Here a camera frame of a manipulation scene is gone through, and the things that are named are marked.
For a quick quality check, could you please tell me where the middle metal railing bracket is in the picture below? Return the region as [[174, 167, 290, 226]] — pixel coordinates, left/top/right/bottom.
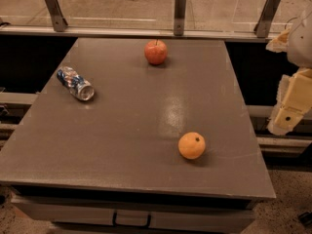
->
[[174, 0, 186, 36]]

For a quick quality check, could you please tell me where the metal railing bracket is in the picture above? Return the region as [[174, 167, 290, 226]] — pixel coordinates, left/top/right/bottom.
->
[[253, 0, 281, 38], [45, 0, 68, 32], [174, 0, 186, 36]]

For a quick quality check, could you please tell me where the right metal railing bracket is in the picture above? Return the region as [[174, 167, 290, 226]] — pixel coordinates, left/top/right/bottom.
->
[[253, 0, 281, 38]]

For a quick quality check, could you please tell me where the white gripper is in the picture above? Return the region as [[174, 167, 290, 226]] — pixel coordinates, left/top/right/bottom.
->
[[266, 4, 312, 136]]

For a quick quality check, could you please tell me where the red apple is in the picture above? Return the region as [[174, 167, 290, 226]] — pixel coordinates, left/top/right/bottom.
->
[[144, 39, 168, 65]]

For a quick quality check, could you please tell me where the crushed blue soda can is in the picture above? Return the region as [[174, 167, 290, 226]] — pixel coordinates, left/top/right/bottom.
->
[[57, 66, 95, 101]]

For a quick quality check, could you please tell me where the grey table drawer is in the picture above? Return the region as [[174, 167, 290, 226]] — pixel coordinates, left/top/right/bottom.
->
[[12, 195, 254, 234]]

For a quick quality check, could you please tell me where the black drawer handle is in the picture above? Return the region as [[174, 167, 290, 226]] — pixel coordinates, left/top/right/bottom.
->
[[112, 211, 152, 228]]

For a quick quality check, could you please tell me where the orange fruit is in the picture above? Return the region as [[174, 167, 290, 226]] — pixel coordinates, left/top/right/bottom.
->
[[177, 132, 206, 160]]

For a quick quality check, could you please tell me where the left metal railing bracket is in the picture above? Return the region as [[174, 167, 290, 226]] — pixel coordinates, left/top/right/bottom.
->
[[45, 0, 68, 32]]

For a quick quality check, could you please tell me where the metal railing base bar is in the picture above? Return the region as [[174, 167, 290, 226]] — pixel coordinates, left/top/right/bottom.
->
[[0, 24, 278, 43]]

